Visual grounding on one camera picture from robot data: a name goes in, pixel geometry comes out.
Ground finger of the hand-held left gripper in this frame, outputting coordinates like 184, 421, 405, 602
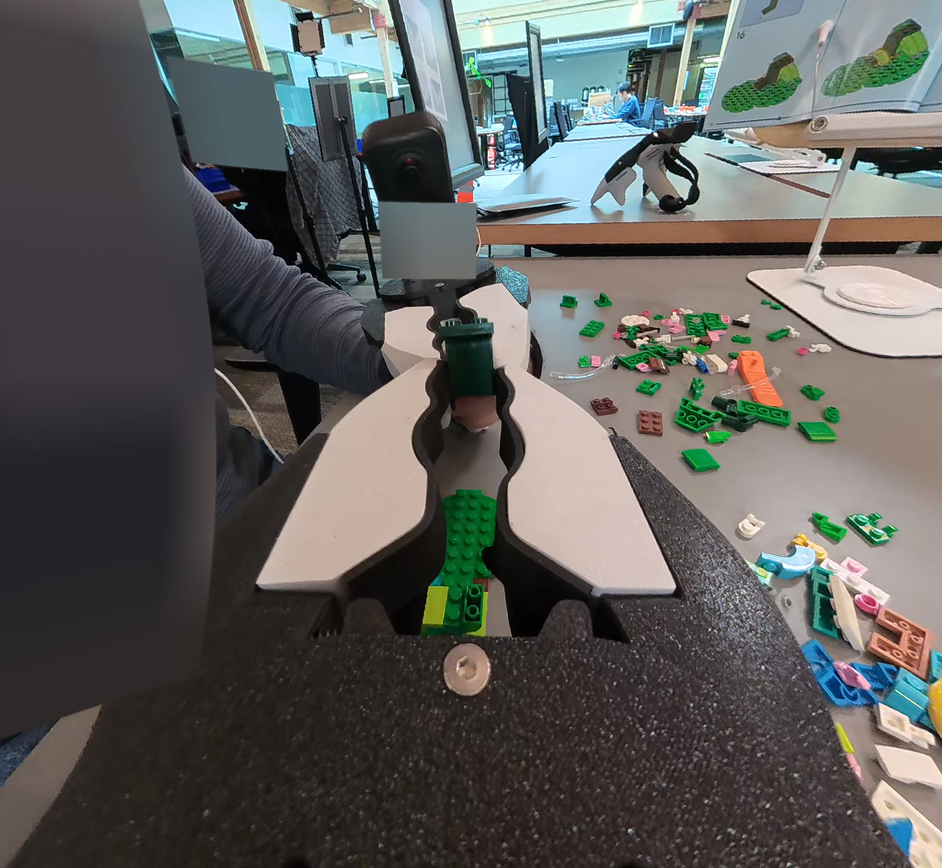
458, 283, 532, 370
383, 303, 444, 379

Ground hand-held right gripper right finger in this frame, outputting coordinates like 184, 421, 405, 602
487, 364, 678, 647

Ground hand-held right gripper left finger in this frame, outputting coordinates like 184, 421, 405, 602
255, 356, 451, 637

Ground dark green lego bracket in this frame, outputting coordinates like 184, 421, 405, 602
439, 318, 496, 399

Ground green lego build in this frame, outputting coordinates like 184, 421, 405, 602
420, 489, 499, 638

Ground lego instruction booklet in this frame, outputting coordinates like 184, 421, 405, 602
701, 0, 942, 134

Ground person's left forearm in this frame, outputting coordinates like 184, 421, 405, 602
184, 169, 396, 398

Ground clear curved lego piece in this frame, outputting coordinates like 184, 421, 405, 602
717, 366, 783, 399
549, 355, 618, 381

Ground pile of green brown lego pieces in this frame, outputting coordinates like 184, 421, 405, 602
614, 306, 794, 446

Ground pile of colourful lego pieces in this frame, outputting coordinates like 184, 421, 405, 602
747, 533, 942, 868

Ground person's left hand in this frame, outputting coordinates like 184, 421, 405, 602
447, 395, 503, 436

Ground checked cloth cover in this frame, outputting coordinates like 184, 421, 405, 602
283, 123, 363, 262

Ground flat grey folder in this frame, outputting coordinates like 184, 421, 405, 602
477, 195, 580, 216

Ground black framed display board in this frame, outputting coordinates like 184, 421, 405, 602
524, 20, 551, 148
368, 0, 487, 186

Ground studio light on tripod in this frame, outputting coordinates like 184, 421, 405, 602
289, 13, 380, 295

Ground spare hand-held gripper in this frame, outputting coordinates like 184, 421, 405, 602
589, 119, 702, 215

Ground orange brick separator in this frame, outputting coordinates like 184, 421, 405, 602
737, 350, 785, 408

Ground wooden office desk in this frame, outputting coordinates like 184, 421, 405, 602
474, 132, 942, 256

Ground printed paper sheets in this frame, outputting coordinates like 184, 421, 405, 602
705, 145, 829, 176

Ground white earphone cable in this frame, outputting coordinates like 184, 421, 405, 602
213, 366, 287, 464

